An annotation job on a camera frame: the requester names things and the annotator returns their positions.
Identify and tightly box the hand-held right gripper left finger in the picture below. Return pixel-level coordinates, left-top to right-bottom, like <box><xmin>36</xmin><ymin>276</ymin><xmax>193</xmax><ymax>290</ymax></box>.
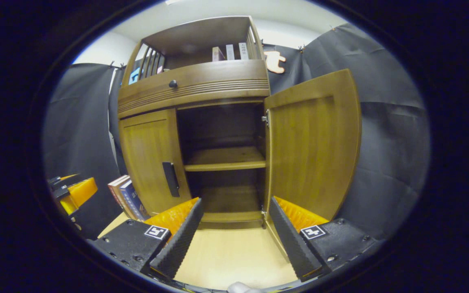
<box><xmin>88</xmin><ymin>197</ymin><xmax>204</xmax><ymax>280</ymax></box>

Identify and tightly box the wooden cabinet door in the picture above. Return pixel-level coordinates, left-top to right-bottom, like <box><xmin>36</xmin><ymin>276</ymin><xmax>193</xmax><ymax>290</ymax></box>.
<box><xmin>118</xmin><ymin>108</ymin><xmax>193</xmax><ymax>216</ymax></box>
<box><xmin>263</xmin><ymin>68</ymin><xmax>362</xmax><ymax>261</ymax></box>

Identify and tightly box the black backdrop cloth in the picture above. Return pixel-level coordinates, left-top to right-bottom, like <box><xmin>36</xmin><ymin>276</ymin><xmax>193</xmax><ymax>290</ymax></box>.
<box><xmin>43</xmin><ymin>22</ymin><xmax>430</xmax><ymax>241</ymax></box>

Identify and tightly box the red book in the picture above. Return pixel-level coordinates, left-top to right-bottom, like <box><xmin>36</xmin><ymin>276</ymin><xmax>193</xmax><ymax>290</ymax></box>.
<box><xmin>108</xmin><ymin>175</ymin><xmax>131</xmax><ymax>212</ymax></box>

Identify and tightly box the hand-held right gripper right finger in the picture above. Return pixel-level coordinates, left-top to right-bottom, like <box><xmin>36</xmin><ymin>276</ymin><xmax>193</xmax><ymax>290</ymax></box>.
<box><xmin>268</xmin><ymin>196</ymin><xmax>381</xmax><ymax>282</ymax></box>

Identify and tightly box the blue book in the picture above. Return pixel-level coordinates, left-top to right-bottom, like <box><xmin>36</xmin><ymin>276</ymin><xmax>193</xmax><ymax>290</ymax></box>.
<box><xmin>120</xmin><ymin>179</ymin><xmax>150</xmax><ymax>221</ymax></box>

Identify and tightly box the wooden drawer with black knob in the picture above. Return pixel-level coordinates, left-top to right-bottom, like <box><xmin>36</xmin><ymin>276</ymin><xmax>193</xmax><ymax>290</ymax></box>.
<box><xmin>117</xmin><ymin>59</ymin><xmax>271</xmax><ymax>119</ymax></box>

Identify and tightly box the wooden double-door shoe cabinet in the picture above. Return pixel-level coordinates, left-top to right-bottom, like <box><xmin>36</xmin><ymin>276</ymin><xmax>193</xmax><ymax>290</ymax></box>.
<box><xmin>116</xmin><ymin>15</ymin><xmax>272</xmax><ymax>230</ymax></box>

